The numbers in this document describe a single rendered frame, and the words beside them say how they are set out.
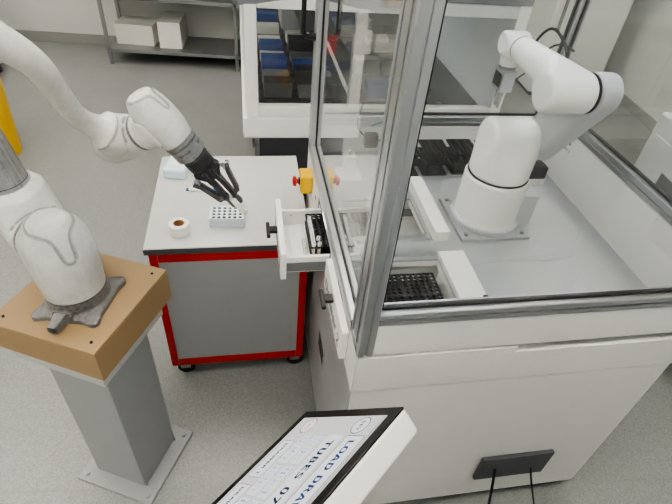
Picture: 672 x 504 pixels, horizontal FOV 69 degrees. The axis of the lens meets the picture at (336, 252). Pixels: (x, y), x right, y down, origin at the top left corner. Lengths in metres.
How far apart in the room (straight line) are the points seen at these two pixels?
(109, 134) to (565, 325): 1.25
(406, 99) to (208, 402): 1.73
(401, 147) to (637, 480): 1.95
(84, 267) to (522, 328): 1.08
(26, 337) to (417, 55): 1.17
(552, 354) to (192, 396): 1.48
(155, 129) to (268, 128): 1.01
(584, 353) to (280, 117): 1.53
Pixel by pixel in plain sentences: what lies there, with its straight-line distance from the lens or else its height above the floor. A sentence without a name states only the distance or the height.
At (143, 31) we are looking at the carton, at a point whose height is 0.28.
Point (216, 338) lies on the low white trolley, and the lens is 2.14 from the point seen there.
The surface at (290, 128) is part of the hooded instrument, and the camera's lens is 2.30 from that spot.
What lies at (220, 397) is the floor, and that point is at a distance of 2.27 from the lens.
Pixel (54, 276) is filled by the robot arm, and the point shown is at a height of 1.03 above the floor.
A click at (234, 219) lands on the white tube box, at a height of 0.80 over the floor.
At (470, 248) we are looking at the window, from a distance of 1.05.
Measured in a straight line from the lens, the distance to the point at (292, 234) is 1.68.
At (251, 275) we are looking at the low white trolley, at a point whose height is 0.60.
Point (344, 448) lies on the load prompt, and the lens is 0.83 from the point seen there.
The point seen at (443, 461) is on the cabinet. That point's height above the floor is 0.34.
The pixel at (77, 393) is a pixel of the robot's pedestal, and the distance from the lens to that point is 1.72.
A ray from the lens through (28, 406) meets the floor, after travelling 2.46.
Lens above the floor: 1.89
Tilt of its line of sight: 40 degrees down
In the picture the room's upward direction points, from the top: 6 degrees clockwise
